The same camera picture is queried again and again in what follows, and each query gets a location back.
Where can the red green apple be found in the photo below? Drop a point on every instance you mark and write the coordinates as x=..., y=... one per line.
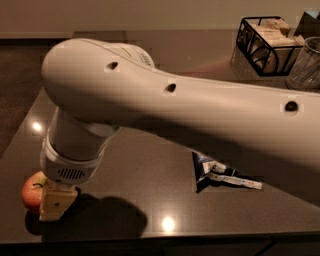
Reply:
x=32, y=192

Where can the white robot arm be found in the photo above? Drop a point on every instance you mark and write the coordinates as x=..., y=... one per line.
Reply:
x=99, y=88

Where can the napkin packets in basket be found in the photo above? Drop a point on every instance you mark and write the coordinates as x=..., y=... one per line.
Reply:
x=274, y=49

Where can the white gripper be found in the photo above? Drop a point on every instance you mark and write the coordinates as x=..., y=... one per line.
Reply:
x=68, y=167

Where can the black wire basket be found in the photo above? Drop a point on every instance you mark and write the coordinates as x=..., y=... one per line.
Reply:
x=245, y=38

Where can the clear drinking glass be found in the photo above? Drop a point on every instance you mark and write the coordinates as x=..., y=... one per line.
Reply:
x=305, y=73

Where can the blue white chip bag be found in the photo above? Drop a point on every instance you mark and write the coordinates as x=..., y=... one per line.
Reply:
x=209, y=172

